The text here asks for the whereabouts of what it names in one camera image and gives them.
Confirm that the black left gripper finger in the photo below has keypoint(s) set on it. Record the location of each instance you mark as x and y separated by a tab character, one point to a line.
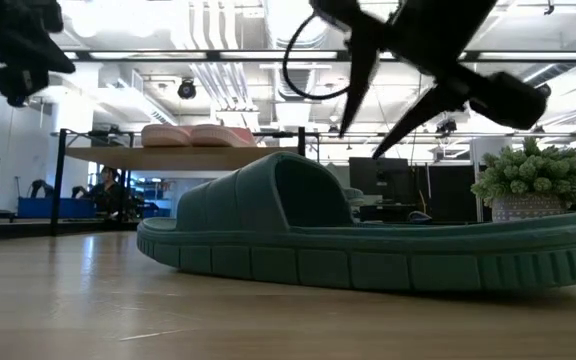
43	57
20	85

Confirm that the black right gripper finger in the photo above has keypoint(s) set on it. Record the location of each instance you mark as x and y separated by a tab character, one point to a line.
363	70
428	110

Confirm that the pink rubber slide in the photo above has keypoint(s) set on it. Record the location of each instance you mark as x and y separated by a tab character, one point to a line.
223	136
165	136

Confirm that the black ceiling spotlight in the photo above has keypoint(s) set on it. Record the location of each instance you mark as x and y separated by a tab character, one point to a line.
446	127
187	89

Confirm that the black desk monitor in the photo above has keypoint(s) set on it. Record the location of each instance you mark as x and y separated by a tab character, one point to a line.
380	177

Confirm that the green potted plant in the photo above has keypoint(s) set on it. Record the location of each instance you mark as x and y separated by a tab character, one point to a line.
533	175

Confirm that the blue storage bin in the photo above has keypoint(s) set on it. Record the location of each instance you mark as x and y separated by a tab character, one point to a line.
53	207

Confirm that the person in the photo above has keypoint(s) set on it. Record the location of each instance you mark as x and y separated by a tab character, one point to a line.
105	192

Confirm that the black overhead beam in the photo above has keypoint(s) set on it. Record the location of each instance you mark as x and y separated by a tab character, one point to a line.
193	55

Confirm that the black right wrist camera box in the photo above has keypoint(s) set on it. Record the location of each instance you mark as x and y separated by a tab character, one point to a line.
510	100

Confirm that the wooden shelf with black frame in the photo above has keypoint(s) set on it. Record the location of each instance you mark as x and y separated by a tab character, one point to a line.
168	157

